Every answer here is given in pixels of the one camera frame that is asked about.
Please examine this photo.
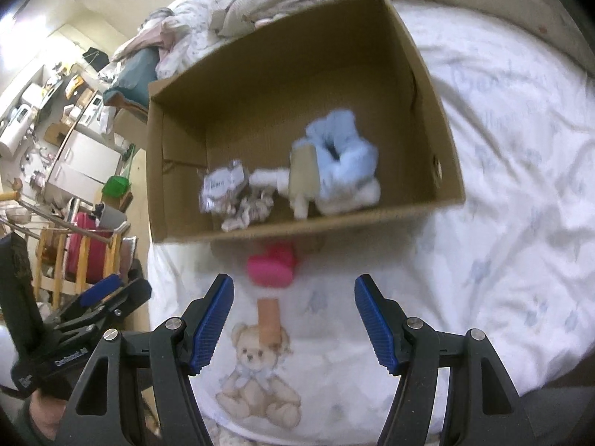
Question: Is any orange adhesive bandage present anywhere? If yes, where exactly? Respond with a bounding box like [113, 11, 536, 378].
[257, 298, 282, 348]

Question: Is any clear plastic label packet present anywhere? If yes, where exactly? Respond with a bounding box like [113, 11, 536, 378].
[199, 160, 249, 216]

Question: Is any wooden bedside stand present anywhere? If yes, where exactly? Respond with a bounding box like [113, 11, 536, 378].
[113, 108, 148, 150]

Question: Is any white floral bed sheet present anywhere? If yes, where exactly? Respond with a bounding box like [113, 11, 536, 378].
[147, 0, 594, 445]

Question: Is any white cabinet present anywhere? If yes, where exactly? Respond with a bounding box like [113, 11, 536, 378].
[44, 130, 122, 204]

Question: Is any person's left hand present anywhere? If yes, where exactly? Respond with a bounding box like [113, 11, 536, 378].
[14, 390, 68, 445]

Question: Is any teal pillow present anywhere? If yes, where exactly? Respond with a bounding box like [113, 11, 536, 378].
[103, 47, 159, 111]

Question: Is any wooden chair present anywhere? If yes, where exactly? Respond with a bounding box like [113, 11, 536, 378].
[0, 194, 134, 310]

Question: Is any white fluffy sock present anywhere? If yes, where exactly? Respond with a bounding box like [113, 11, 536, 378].
[249, 168, 310, 220]

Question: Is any light blue fluffy scrunchie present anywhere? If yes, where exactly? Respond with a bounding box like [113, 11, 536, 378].
[290, 109, 381, 216]

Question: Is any brown cardboard box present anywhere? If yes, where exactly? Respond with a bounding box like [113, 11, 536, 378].
[146, 0, 465, 243]

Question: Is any pink suitcase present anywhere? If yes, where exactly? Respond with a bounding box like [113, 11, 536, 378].
[64, 211, 111, 284]

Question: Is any pink rubber duck toy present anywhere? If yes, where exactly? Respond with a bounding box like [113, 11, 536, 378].
[246, 244, 298, 289]

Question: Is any beige lace scrunchie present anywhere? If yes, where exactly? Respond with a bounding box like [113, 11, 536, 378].
[221, 189, 274, 233]

